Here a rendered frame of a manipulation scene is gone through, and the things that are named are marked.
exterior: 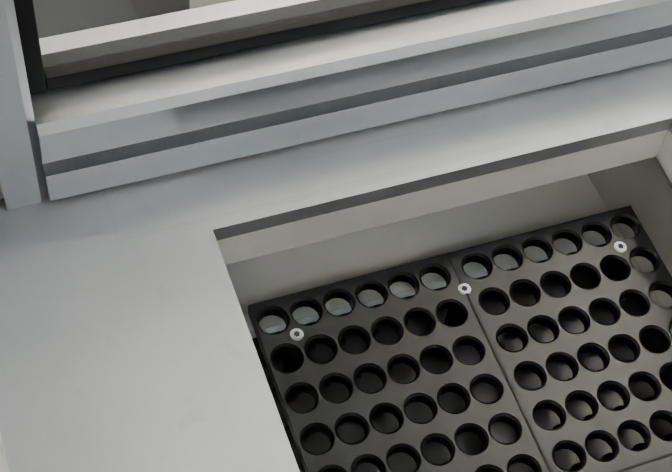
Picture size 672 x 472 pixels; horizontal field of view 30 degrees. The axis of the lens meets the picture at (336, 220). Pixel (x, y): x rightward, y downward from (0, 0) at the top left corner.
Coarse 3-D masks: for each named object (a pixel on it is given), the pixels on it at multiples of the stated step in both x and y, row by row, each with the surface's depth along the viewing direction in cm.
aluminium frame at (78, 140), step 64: (0, 0) 38; (448, 0) 48; (512, 0) 49; (576, 0) 49; (640, 0) 50; (0, 64) 41; (128, 64) 45; (192, 64) 46; (256, 64) 46; (320, 64) 46; (384, 64) 47; (448, 64) 49; (512, 64) 51; (576, 64) 52; (640, 64) 53; (0, 128) 43; (64, 128) 44; (128, 128) 45; (192, 128) 46; (256, 128) 48; (320, 128) 49; (0, 192) 47; (64, 192) 47
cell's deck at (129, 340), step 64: (384, 128) 51; (448, 128) 51; (512, 128) 51; (576, 128) 52; (640, 128) 52; (128, 192) 48; (192, 192) 48; (256, 192) 48; (320, 192) 49; (384, 192) 49; (448, 192) 51; (512, 192) 53; (0, 256) 46; (64, 256) 46; (128, 256) 46; (192, 256) 46; (256, 256) 50; (0, 320) 44; (64, 320) 44; (128, 320) 45; (192, 320) 45; (0, 384) 43; (64, 384) 43; (128, 384) 43; (192, 384) 43; (256, 384) 44; (64, 448) 42; (128, 448) 42; (192, 448) 42; (256, 448) 42
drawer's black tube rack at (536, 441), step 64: (448, 256) 53; (384, 320) 51; (448, 320) 54; (512, 320) 51; (576, 320) 56; (640, 320) 52; (320, 384) 49; (384, 384) 49; (448, 384) 49; (512, 384) 50; (576, 384) 50; (640, 384) 53; (320, 448) 51; (384, 448) 48; (448, 448) 48; (512, 448) 48; (576, 448) 49; (640, 448) 52
